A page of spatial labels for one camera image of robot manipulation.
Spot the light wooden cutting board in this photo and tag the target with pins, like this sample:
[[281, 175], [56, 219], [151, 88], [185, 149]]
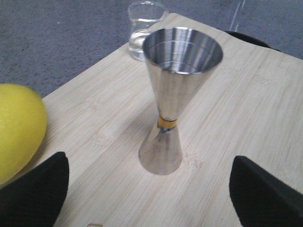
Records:
[[251, 105]]

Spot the small glass beaker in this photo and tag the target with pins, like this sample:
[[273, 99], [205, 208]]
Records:
[[143, 15]]

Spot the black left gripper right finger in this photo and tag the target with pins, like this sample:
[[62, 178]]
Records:
[[262, 200]]

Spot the steel double jigger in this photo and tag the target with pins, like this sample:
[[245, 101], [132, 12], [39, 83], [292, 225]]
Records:
[[179, 60]]

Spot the yellow lemon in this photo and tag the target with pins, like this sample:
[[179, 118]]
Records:
[[23, 123]]

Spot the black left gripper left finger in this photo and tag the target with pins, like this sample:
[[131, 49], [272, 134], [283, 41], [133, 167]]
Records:
[[36, 199]]

